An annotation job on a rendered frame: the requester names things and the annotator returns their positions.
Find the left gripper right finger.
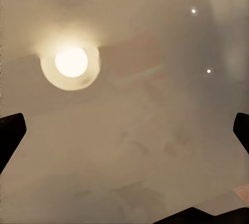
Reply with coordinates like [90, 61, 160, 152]
[233, 113, 249, 153]

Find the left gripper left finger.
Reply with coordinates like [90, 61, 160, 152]
[0, 113, 26, 174]

